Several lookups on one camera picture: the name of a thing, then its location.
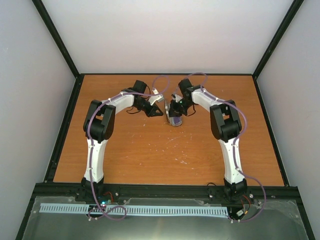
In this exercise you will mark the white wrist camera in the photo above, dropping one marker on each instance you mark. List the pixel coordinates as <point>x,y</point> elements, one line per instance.
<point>157,97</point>
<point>176,97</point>

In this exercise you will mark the plaid brown glasses case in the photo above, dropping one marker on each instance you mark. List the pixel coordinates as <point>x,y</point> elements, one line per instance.
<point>167,111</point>

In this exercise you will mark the light blue slotted cable duct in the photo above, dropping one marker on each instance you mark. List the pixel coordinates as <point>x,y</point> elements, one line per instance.
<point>138,210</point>

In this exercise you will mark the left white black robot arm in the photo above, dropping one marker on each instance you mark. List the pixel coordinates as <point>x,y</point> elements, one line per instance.
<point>138,91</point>

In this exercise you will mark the black aluminium mounting rail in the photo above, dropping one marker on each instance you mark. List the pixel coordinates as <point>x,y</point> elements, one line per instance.
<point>120,192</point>

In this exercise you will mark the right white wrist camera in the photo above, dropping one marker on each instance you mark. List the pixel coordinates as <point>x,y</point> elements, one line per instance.
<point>176,97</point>

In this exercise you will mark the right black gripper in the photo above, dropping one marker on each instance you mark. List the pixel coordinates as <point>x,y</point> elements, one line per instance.
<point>174,111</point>

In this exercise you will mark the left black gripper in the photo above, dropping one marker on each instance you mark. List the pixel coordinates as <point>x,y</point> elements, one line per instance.
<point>151,112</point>

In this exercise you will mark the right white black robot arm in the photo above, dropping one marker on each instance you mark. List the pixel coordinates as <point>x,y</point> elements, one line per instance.
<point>225,126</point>

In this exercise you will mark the pink transparent sunglasses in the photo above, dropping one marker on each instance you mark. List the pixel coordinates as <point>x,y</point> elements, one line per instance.
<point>176,121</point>

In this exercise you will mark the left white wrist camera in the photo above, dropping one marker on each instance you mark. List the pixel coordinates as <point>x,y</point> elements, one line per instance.
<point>157,97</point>

